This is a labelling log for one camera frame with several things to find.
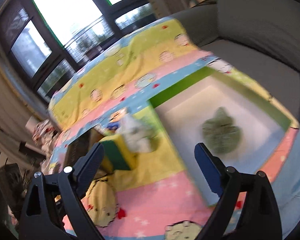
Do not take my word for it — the black and gold box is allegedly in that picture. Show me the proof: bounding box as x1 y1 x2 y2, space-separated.
63 128 104 167

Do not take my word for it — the olive green knit hat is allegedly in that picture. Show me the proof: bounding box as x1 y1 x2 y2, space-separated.
202 107 242 154

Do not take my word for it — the green storage box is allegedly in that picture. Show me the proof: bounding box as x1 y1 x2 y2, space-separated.
150 67 291 206

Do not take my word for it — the light blue floral cloth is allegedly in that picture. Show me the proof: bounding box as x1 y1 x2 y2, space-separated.
272 129 300 238

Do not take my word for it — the white blue plush toy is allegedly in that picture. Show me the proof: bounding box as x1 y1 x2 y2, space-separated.
116 114 157 153

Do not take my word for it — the grey sofa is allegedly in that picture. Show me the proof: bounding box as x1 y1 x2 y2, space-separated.
173 0 300 121

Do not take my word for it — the black floor lamp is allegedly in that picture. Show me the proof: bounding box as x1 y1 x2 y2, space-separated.
0 121 47 160

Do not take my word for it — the pile of clothes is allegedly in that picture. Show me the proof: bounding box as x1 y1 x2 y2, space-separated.
32 119 60 159

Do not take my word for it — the colourful tissue pack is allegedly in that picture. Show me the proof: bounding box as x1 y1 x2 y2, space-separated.
99 134 137 173

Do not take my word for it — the colourful cartoon bed sheet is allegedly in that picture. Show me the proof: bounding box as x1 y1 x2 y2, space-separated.
49 17 299 239

